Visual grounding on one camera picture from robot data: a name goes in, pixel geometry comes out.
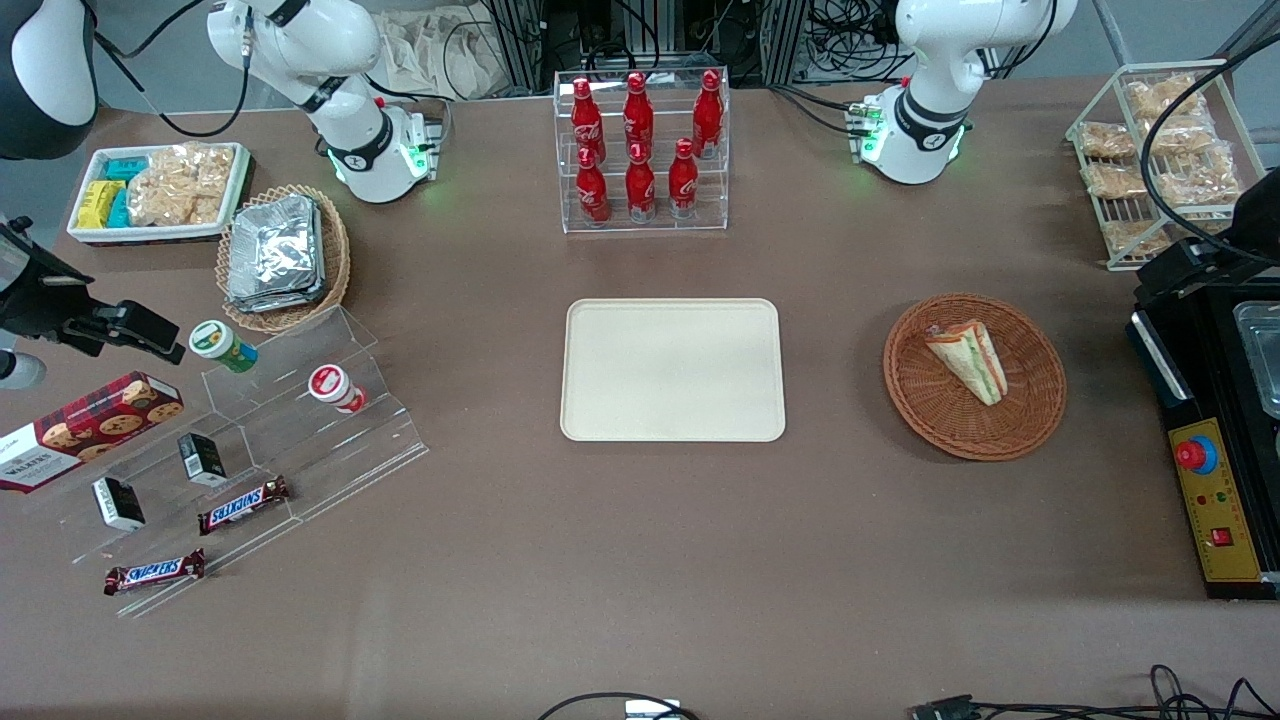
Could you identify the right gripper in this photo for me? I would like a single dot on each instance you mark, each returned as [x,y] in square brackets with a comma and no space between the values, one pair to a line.
[40,297]

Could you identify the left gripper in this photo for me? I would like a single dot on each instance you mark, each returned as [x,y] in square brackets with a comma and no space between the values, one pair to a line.
[1183,268]

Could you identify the triangular sandwich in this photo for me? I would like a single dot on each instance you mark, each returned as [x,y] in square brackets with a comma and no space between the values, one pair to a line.
[972,362]

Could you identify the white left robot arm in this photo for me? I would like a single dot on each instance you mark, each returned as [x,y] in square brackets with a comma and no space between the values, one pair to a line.
[950,60]

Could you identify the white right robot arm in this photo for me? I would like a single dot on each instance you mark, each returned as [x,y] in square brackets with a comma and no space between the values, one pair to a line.
[300,40]

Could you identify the white rectangular snack tray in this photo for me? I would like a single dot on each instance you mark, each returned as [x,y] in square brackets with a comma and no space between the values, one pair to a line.
[90,234]

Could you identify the oval wicker basket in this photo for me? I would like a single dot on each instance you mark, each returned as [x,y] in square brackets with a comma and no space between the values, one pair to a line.
[338,260]

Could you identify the round brown wicker basket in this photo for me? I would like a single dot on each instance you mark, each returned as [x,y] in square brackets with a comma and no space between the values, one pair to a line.
[940,420]

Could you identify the beige plastic tray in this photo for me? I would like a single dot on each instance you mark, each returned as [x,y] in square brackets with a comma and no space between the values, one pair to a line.
[672,370]

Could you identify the clear bag of fried snacks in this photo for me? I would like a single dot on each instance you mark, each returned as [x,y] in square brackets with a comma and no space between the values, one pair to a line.
[1205,180]
[1115,181]
[1160,97]
[1105,140]
[1195,135]
[1130,236]

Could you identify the green lid snack cup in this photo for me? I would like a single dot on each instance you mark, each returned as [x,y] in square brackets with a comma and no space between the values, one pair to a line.
[220,345]

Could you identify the red tartan cookie box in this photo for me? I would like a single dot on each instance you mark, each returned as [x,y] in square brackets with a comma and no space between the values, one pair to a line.
[80,435]

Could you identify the clear plastic container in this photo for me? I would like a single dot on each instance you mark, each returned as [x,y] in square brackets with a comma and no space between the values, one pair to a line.
[1262,350]

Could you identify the teal snack pack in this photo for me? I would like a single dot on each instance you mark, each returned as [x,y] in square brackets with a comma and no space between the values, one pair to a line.
[119,210]
[127,168]

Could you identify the yellow snack pack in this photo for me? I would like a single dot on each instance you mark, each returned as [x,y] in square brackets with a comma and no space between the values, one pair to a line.
[97,203]

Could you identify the small black box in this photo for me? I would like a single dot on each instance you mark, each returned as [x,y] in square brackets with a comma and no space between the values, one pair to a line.
[118,503]
[202,458]

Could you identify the clear bag of crackers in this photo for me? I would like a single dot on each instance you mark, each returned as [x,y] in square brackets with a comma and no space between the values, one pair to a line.
[180,185]

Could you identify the silver foil packs stack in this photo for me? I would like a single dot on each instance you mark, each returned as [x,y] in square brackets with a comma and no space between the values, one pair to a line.
[275,255]

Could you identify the Snickers chocolate bar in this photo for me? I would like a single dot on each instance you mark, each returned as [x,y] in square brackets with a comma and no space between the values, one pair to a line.
[243,505]
[155,572]

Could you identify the red lid snack cup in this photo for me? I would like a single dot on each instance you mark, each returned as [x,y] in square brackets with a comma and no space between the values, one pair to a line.
[333,388]

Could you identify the clear acrylic stepped display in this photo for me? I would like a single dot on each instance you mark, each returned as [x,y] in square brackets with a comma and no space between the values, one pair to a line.
[300,460]

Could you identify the black machine with emergency button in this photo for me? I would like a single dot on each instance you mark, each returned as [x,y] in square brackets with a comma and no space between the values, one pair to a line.
[1215,520]

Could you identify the beige cloth bag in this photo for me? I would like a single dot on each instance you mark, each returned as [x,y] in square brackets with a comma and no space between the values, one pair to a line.
[440,50]

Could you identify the red cola bottle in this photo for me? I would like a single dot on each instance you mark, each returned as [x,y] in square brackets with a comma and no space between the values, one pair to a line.
[586,115]
[638,112]
[683,183]
[708,112]
[640,188]
[592,192]

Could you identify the clear acrylic bottle rack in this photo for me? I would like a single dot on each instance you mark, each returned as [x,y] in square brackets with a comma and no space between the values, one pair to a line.
[645,228]

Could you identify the white plug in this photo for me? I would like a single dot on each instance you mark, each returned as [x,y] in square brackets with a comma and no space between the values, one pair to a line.
[652,710]

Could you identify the aluminium frame post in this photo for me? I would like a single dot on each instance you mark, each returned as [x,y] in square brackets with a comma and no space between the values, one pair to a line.
[785,40]
[520,45]

